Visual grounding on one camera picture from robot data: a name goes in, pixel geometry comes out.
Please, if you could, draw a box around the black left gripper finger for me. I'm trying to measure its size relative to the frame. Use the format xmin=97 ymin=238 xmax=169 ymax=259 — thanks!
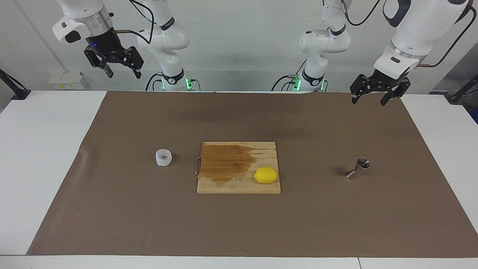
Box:
xmin=350 ymin=74 xmax=375 ymax=104
xmin=380 ymin=80 xmax=411 ymax=106

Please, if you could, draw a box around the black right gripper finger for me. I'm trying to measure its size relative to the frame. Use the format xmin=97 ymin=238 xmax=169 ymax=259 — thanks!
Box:
xmin=84 ymin=46 xmax=114 ymax=78
xmin=119 ymin=46 xmax=145 ymax=79

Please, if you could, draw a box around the steel jigger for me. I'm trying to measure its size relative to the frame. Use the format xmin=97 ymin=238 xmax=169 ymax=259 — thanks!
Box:
xmin=346 ymin=157 xmax=371 ymax=180

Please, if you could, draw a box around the small clear plastic cup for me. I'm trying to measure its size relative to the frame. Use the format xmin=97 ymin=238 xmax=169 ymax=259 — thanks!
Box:
xmin=155 ymin=148 xmax=173 ymax=167

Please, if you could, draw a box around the white socket box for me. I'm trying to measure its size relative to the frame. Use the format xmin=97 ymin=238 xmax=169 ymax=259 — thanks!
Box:
xmin=49 ymin=72 xmax=90 ymax=90

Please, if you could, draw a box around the yellow lemon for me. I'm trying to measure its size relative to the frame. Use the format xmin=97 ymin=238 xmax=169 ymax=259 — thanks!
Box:
xmin=254 ymin=167 xmax=279 ymax=185

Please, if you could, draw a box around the wooden cutting board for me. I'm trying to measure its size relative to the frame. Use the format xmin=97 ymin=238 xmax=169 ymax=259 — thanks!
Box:
xmin=194 ymin=141 xmax=281 ymax=194

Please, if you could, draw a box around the brown paper mat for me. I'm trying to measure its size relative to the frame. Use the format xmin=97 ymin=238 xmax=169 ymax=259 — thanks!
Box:
xmin=26 ymin=91 xmax=478 ymax=258

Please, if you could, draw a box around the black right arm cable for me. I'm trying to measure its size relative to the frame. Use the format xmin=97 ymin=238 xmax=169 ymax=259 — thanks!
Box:
xmin=112 ymin=0 xmax=154 ymax=44

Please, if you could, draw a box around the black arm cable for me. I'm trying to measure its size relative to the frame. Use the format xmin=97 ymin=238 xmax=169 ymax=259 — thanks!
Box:
xmin=112 ymin=0 xmax=154 ymax=44
xmin=341 ymin=0 xmax=478 ymax=68

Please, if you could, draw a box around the black base cable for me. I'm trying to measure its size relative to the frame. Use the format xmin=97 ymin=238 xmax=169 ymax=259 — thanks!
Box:
xmin=271 ymin=60 xmax=310 ymax=92
xmin=145 ymin=73 xmax=165 ymax=92

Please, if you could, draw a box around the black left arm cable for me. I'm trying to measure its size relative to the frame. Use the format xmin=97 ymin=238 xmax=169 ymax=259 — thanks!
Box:
xmin=341 ymin=0 xmax=478 ymax=68

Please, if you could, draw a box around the black clamp mount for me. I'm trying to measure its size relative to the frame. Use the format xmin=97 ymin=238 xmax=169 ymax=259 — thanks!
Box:
xmin=0 ymin=69 xmax=31 ymax=101
xmin=447 ymin=74 xmax=478 ymax=104

